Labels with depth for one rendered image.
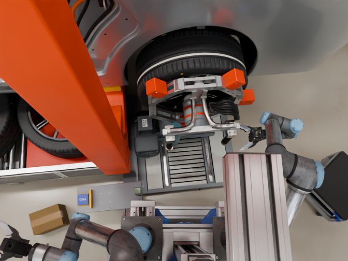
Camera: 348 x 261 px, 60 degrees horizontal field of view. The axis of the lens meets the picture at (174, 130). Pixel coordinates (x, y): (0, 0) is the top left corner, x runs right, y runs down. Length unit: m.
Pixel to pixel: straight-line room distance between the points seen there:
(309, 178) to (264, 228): 0.94
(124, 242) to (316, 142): 2.20
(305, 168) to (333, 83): 1.92
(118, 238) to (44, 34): 0.72
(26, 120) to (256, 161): 1.96
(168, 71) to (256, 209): 1.15
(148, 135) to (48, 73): 1.53
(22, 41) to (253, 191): 0.48
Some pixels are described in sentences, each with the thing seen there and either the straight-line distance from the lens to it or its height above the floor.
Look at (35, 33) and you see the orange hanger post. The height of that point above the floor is 2.04.
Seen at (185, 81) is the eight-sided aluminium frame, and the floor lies 1.12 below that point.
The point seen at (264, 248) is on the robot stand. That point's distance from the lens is 0.50.
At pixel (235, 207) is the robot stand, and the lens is 0.49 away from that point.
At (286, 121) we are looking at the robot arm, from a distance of 1.74.
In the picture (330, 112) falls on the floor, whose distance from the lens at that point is 3.10.
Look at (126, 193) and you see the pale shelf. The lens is 2.07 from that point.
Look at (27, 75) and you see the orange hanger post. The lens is 0.74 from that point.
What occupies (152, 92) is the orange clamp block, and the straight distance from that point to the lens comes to 1.53.
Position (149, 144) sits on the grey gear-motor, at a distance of 2.16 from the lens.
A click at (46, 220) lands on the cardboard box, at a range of 2.46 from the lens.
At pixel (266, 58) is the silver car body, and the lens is 1.89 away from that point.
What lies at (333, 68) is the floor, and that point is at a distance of 3.33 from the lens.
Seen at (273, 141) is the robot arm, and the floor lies 1.16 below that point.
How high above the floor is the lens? 2.50
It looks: 72 degrees down
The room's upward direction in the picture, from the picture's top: 9 degrees clockwise
